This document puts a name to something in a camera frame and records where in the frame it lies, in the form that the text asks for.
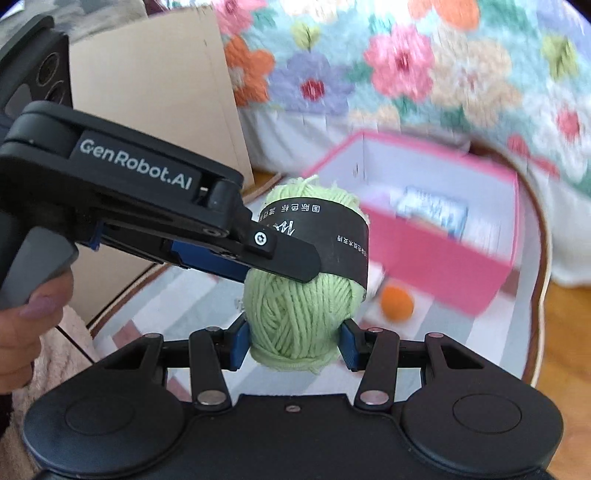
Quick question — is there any green yarn ball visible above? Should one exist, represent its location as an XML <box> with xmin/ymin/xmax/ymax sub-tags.
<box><xmin>243</xmin><ymin>174</ymin><xmax>373</xmax><ymax>376</ymax></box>

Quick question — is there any person's left hand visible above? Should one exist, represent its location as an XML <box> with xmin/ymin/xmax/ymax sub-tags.
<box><xmin>0</xmin><ymin>267</ymin><xmax>75</xmax><ymax>394</ymax></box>

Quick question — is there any pink fuzzy cloth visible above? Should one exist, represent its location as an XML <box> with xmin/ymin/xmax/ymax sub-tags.
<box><xmin>10</xmin><ymin>305</ymin><xmax>100</xmax><ymax>418</ymax></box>

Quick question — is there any pink cardboard box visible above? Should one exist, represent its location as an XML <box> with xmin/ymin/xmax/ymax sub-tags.
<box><xmin>301</xmin><ymin>129</ymin><xmax>523</xmax><ymax>320</ymax></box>

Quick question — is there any blue and white wipes pack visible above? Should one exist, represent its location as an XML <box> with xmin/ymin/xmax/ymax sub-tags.
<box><xmin>393</xmin><ymin>185</ymin><xmax>469</xmax><ymax>241</ymax></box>

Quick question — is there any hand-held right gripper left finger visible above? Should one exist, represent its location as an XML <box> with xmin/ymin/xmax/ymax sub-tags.
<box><xmin>95</xmin><ymin>318</ymin><xmax>251</xmax><ymax>409</ymax></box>

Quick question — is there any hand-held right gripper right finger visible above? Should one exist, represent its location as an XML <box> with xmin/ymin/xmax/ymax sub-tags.
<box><xmin>339</xmin><ymin>318</ymin><xmax>491</xmax><ymax>409</ymax></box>

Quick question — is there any floral quilt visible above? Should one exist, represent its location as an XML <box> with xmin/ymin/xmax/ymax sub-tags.
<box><xmin>209</xmin><ymin>0</ymin><xmax>591</xmax><ymax>288</ymax></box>

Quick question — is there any beige cardboard board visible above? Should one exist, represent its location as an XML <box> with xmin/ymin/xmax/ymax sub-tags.
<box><xmin>68</xmin><ymin>6</ymin><xmax>256</xmax><ymax>326</ymax></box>

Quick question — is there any round patterned table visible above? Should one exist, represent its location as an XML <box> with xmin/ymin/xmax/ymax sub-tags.
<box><xmin>87</xmin><ymin>150</ymin><xmax>555</xmax><ymax>389</ymax></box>

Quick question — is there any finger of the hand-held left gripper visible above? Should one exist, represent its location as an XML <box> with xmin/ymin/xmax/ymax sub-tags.
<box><xmin>238</xmin><ymin>218</ymin><xmax>323</xmax><ymax>283</ymax></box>
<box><xmin>92</xmin><ymin>220</ymin><xmax>251</xmax><ymax>283</ymax></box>

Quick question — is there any orange makeup sponge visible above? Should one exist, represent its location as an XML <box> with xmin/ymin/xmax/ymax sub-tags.
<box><xmin>380</xmin><ymin>284</ymin><xmax>415</xmax><ymax>322</ymax></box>

